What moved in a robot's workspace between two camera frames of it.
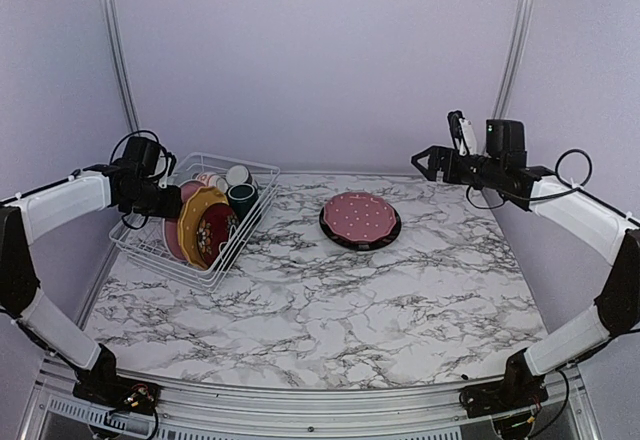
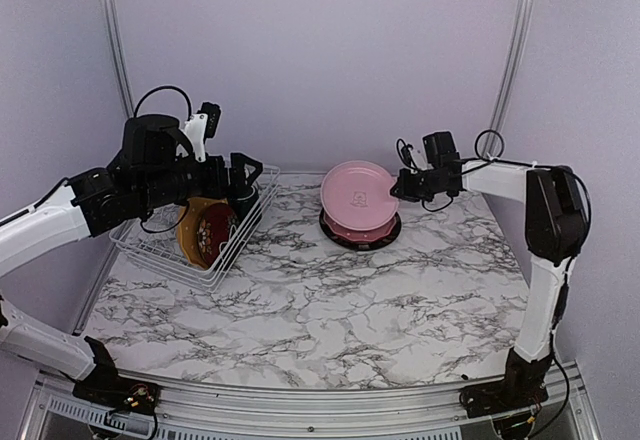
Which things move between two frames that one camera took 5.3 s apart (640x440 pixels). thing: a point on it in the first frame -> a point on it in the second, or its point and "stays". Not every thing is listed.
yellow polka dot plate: (191, 210) stays
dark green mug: (241, 199) stays
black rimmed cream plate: (361, 244) stays
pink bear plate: (172, 226) -> (357, 195)
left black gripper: (170, 207) -> (218, 187)
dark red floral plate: (213, 228) stays
